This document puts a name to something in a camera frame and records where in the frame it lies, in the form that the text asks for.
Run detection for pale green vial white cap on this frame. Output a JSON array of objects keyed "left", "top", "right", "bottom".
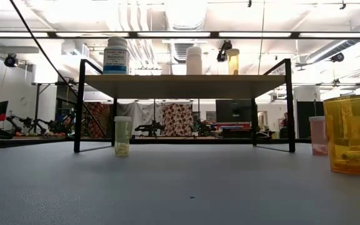
[{"left": 114, "top": 116, "right": 133, "bottom": 157}]

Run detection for long thin black cable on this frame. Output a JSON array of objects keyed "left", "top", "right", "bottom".
[{"left": 8, "top": 0, "right": 108, "bottom": 140}]

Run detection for grey hanging cloth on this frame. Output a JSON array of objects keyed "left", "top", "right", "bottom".
[{"left": 117, "top": 101, "right": 163, "bottom": 132}]

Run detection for dark red patterned cloth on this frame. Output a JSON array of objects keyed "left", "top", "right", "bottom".
[{"left": 82, "top": 102, "right": 114, "bottom": 139}]

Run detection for pink vial white cap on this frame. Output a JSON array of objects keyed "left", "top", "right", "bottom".
[{"left": 308, "top": 116, "right": 329, "bottom": 156}]

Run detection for black overhead rig beam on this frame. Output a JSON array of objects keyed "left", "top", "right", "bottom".
[{"left": 0, "top": 30, "right": 360, "bottom": 40}]

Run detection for white Trader Joe's melatonin bottle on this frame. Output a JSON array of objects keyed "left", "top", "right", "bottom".
[{"left": 102, "top": 36, "right": 131, "bottom": 76}]

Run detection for black cabinet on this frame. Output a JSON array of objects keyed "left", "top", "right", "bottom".
[{"left": 297, "top": 101, "right": 324, "bottom": 139}]

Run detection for wooden shelf with black frame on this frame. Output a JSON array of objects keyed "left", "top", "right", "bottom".
[{"left": 73, "top": 58, "right": 296, "bottom": 154}]

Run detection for red white floral cloth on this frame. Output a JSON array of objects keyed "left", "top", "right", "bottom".
[{"left": 162, "top": 102, "right": 193, "bottom": 137}]

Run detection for black ceiling spotlight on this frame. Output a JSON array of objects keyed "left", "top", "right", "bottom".
[
  {"left": 330, "top": 52, "right": 346, "bottom": 63},
  {"left": 4, "top": 53, "right": 19, "bottom": 68},
  {"left": 216, "top": 39, "right": 233, "bottom": 63}
]

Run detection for plain white bottle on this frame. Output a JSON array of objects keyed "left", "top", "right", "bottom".
[{"left": 186, "top": 46, "right": 203, "bottom": 76}]

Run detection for background black robot arms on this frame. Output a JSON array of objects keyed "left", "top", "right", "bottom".
[{"left": 6, "top": 109, "right": 74, "bottom": 138}]

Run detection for blue table mat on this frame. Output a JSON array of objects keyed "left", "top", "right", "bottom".
[{"left": 0, "top": 142, "right": 360, "bottom": 225}]

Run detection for black table frame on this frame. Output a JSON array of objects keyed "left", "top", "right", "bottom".
[{"left": 0, "top": 136, "right": 312, "bottom": 146}]

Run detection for person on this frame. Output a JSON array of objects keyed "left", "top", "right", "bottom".
[{"left": 279, "top": 111, "right": 289, "bottom": 139}]

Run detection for black wall screen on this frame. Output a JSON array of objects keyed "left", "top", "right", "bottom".
[{"left": 216, "top": 99, "right": 253, "bottom": 123}]

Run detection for pale yellow vial white cap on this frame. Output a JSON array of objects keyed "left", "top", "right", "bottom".
[{"left": 226, "top": 48, "right": 241, "bottom": 76}]

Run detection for large orange vial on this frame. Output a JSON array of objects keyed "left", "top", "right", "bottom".
[{"left": 322, "top": 94, "right": 360, "bottom": 178}]

